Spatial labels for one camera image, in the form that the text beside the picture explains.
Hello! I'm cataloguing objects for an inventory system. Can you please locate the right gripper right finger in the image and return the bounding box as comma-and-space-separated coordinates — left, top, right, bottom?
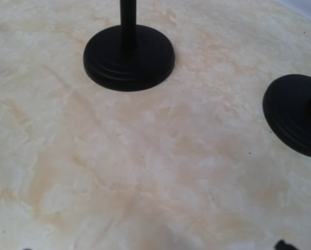
274, 240, 298, 250

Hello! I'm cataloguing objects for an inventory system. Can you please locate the black pole phone stand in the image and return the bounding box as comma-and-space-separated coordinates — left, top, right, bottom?
83, 1, 175, 92
263, 74, 311, 157

